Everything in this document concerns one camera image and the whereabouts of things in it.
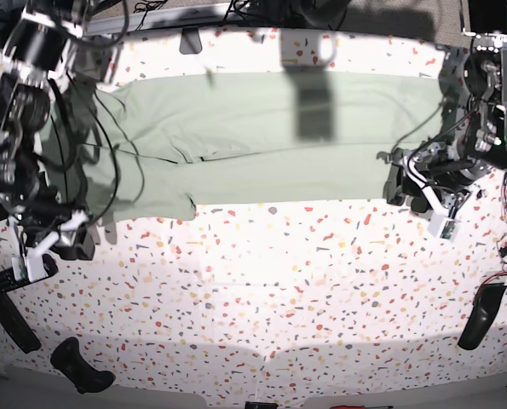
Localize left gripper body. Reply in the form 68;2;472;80
378;144;490;223

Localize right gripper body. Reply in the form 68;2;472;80
5;199;91;259

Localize light green T-shirt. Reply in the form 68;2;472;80
49;71;444;222

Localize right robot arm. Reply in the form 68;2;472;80
0;1;128;285

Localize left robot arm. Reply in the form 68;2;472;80
378;1;507;241

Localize black TV remote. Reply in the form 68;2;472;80
0;254;58;293

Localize long black bar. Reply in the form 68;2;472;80
0;290;41;354

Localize small black box bottom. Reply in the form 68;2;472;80
244;401;278;409

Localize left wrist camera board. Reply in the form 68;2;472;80
428;213;461;242

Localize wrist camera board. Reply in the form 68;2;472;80
11;256;47;283
428;213;461;242

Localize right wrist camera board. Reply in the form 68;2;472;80
11;256;47;283

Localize black curved handle right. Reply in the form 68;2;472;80
458;283;507;351

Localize red handled screwdriver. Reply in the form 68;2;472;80
330;405;394;409

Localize black camera stand base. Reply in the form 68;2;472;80
179;27;203;55

